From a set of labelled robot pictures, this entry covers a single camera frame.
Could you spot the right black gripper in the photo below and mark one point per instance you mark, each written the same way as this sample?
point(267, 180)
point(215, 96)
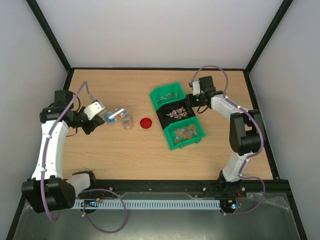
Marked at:
point(188, 100)

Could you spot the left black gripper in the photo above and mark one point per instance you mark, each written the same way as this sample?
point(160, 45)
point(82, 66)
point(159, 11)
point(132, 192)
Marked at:
point(95, 123)

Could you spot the black bin with swirl lollipops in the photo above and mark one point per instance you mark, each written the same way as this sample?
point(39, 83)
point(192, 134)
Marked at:
point(174, 112)

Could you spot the metal scoop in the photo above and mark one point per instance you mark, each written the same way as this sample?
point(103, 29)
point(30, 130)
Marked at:
point(115, 115)

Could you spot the green bin with gummies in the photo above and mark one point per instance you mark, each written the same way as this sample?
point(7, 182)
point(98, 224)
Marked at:
point(183, 133)

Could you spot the green bin with lollipops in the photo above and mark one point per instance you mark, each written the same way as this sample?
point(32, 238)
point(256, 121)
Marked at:
point(166, 94)

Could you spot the clear plastic cup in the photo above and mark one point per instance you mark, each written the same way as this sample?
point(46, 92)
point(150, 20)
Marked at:
point(128, 122)

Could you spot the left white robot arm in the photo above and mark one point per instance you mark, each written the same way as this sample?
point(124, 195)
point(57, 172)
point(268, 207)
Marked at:
point(47, 190)

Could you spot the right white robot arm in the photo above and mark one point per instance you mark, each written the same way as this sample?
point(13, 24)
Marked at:
point(246, 137)

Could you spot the red round lid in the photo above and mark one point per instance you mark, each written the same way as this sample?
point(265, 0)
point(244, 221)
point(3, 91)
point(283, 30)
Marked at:
point(145, 123)

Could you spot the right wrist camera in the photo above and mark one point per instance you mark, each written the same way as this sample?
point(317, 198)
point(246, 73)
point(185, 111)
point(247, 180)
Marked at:
point(196, 89)

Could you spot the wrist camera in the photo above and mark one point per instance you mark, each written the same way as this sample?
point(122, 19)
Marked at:
point(196, 89)
point(94, 109)

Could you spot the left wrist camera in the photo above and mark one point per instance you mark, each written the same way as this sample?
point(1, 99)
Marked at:
point(94, 109)

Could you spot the light blue cable duct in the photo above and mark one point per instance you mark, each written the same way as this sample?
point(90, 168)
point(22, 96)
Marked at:
point(116, 204)

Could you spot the black aluminium rail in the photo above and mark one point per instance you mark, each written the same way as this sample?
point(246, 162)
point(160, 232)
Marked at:
point(160, 186)

